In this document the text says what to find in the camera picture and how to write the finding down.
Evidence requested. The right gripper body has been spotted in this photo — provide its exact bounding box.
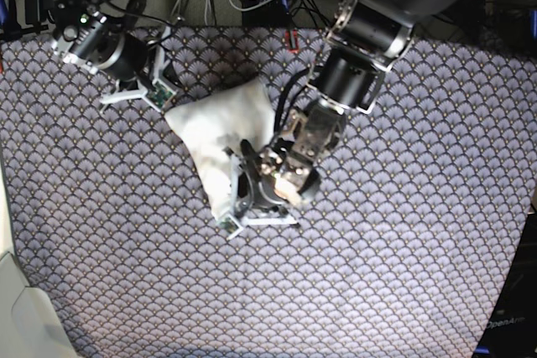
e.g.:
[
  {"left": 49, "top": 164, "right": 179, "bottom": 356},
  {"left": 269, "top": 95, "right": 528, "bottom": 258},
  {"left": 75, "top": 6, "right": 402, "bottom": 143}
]
[{"left": 100, "top": 34, "right": 172, "bottom": 113}]

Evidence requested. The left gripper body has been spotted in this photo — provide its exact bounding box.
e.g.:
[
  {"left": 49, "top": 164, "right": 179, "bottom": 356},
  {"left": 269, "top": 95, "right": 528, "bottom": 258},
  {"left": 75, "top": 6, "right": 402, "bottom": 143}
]
[{"left": 224, "top": 149, "right": 299, "bottom": 228}]

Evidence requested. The white printed T-shirt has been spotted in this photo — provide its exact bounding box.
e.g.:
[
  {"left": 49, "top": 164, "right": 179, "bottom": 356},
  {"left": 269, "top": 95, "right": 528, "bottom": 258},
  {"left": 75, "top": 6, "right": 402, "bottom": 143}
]
[{"left": 164, "top": 79, "right": 275, "bottom": 220}]

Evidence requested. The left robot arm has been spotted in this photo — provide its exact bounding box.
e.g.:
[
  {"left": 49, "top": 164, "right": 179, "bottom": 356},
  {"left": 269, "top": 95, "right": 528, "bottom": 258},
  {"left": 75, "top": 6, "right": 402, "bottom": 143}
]
[{"left": 217, "top": 0, "right": 457, "bottom": 236}]

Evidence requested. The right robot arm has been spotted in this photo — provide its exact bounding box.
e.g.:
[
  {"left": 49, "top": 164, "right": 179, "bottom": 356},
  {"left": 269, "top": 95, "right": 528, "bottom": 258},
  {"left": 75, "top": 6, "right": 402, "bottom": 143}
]
[{"left": 51, "top": 0, "right": 181, "bottom": 112}]

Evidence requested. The red black table clamp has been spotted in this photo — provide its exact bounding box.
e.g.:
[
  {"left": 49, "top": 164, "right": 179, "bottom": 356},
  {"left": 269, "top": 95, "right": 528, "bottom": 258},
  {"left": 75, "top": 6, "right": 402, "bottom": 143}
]
[{"left": 284, "top": 29, "right": 300, "bottom": 54}]

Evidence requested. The patterned grey tablecloth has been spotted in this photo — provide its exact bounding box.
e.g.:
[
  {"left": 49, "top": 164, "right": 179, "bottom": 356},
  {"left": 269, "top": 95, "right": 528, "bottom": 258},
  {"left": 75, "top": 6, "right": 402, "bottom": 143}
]
[{"left": 1, "top": 36, "right": 536, "bottom": 357}]

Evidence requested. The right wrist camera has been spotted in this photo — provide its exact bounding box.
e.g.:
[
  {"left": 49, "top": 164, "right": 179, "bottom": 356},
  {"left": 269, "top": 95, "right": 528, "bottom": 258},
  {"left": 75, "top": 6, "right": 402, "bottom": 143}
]
[{"left": 145, "top": 82, "right": 176, "bottom": 112}]

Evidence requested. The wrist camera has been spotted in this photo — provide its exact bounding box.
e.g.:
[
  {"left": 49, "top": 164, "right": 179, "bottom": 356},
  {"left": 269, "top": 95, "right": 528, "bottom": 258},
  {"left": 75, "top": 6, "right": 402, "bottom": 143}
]
[
  {"left": 145, "top": 82, "right": 176, "bottom": 112},
  {"left": 217, "top": 214, "right": 244, "bottom": 241}
]

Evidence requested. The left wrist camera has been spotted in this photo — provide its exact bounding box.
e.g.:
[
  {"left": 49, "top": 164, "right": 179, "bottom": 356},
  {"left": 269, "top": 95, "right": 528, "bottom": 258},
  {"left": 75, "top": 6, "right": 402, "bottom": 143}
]
[{"left": 217, "top": 214, "right": 244, "bottom": 241}]

